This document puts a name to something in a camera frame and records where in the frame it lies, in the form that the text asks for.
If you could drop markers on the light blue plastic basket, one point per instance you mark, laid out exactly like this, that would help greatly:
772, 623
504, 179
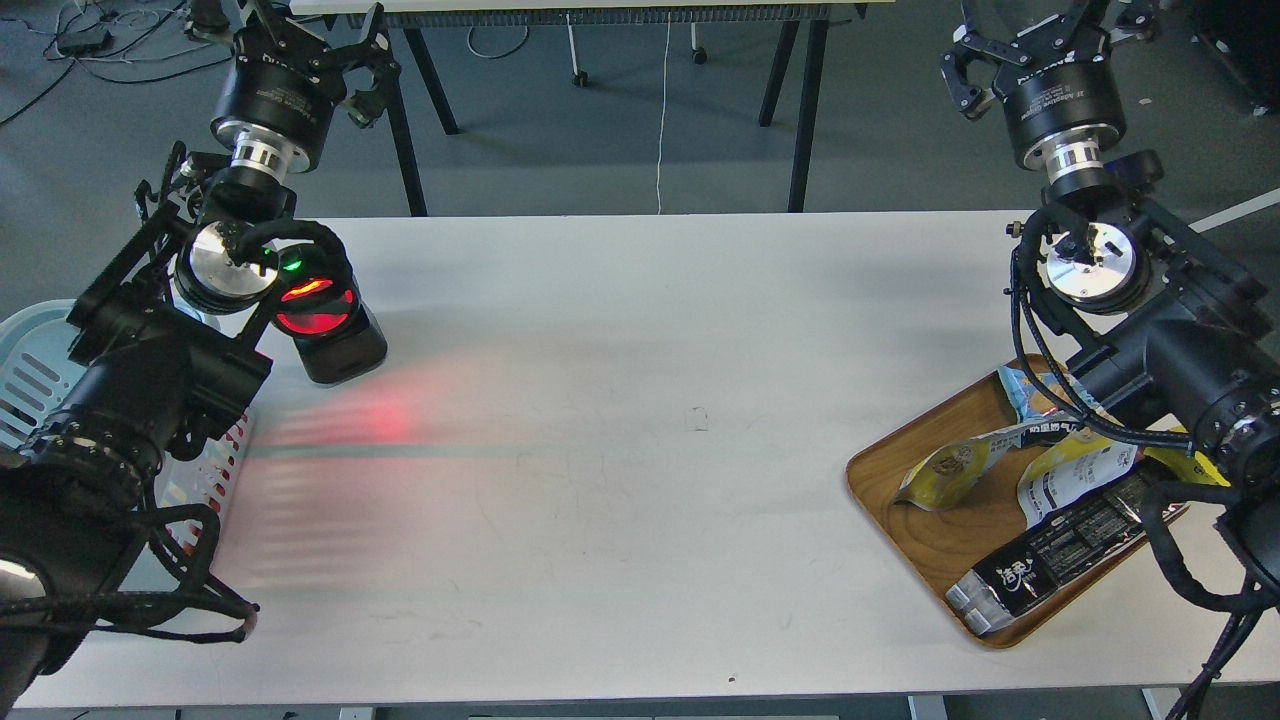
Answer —
37, 375

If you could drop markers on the black barcode scanner red window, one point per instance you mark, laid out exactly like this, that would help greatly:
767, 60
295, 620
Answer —
322, 310

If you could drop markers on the black long snack package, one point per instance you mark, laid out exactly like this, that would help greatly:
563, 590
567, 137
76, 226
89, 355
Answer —
1060, 551

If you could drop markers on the wooden tray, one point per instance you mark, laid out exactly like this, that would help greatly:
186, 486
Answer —
940, 546

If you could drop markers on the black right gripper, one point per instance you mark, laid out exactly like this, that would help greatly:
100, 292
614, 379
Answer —
1068, 87

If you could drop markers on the yellow white snack pouch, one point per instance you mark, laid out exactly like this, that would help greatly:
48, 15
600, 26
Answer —
1066, 471
943, 479

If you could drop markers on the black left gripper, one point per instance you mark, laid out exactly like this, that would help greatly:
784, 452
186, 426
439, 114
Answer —
272, 95

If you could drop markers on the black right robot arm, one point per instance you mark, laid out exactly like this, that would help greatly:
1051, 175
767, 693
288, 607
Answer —
1167, 324

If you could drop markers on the background table black legs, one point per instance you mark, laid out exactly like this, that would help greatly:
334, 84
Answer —
653, 133

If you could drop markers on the blue snack packet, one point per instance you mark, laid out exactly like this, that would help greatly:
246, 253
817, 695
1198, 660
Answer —
1034, 398

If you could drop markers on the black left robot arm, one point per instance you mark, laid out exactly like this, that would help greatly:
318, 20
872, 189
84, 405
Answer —
168, 337

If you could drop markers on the yellow cartoon snack packet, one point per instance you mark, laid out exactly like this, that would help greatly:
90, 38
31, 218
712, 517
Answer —
1176, 465

